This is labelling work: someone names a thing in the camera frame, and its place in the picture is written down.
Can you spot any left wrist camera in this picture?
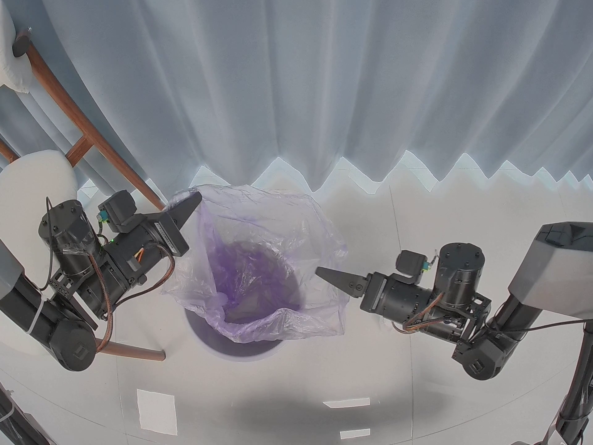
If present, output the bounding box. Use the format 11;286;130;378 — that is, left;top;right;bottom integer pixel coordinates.
97;190;149;235

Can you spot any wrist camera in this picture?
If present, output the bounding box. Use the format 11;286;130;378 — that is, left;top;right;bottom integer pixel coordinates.
395;250;429;281
97;190;149;235

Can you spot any white cushioned wooden chair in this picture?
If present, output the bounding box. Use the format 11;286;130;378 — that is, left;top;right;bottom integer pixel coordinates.
0;0;166;363

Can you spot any white trash bin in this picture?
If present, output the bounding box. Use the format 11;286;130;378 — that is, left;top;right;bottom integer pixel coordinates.
184;306;283;364

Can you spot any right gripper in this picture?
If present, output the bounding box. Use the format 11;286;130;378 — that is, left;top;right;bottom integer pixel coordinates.
315;267;438;327

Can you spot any purple plastic bag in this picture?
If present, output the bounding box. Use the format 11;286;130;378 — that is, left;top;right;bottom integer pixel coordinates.
160;184;349;344

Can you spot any pale blue curtain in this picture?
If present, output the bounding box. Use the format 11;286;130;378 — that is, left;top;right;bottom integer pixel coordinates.
0;0;593;194

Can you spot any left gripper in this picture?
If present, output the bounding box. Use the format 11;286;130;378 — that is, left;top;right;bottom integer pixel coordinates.
104;190;204;288

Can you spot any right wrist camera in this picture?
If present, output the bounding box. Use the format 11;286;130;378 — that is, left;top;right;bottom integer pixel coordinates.
395;250;429;281

